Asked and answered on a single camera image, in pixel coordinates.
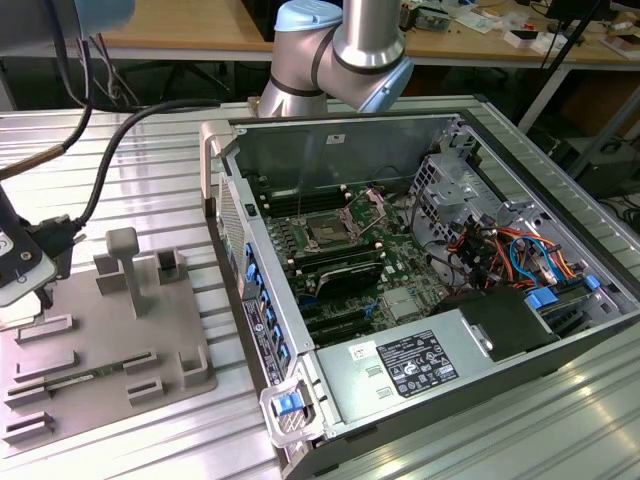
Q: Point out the black expansion slot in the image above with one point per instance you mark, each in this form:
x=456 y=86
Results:
x=337 y=319
x=345 y=332

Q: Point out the small blue clip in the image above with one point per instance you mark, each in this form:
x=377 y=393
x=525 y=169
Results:
x=591 y=282

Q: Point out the CPU socket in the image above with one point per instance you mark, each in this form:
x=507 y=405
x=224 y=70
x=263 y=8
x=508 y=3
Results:
x=326 y=232

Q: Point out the white box black top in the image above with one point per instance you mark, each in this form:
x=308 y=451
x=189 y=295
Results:
x=537 y=43

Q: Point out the silver power supply box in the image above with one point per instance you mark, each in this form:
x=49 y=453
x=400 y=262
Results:
x=360 y=390

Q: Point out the open PC case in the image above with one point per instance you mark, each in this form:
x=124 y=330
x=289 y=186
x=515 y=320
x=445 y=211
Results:
x=350 y=140

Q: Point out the black graphics card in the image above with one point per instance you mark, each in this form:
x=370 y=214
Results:
x=350 y=281

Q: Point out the black monitor stand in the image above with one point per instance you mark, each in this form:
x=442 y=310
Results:
x=575 y=10

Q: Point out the black plastic air shroud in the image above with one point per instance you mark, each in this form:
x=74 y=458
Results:
x=500 y=320

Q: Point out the green RAM stick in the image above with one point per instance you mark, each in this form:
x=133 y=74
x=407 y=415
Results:
x=85 y=375

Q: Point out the green motherboard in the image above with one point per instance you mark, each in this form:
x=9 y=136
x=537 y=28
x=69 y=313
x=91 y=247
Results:
x=400 y=260

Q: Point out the silver perforated drive cage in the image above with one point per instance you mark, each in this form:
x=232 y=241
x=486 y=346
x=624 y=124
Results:
x=450 y=185

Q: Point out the wooden desk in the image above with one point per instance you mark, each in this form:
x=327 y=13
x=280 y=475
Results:
x=200 y=25

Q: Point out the blue case latch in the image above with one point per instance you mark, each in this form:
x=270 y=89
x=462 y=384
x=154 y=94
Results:
x=285 y=405

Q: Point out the silver chipset heatsink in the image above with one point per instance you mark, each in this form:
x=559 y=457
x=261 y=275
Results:
x=401 y=304

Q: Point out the black floor equipment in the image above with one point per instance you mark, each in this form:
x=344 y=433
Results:
x=610 y=165

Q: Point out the grey parts rack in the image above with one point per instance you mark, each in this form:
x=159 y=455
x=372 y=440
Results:
x=150 y=340

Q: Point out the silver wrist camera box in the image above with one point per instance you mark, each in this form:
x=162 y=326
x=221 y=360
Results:
x=25 y=280

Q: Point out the black RAM slot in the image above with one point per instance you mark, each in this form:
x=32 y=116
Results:
x=300 y=194
x=340 y=261
x=305 y=205
x=335 y=251

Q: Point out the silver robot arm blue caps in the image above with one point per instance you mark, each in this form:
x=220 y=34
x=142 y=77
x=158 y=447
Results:
x=370 y=30

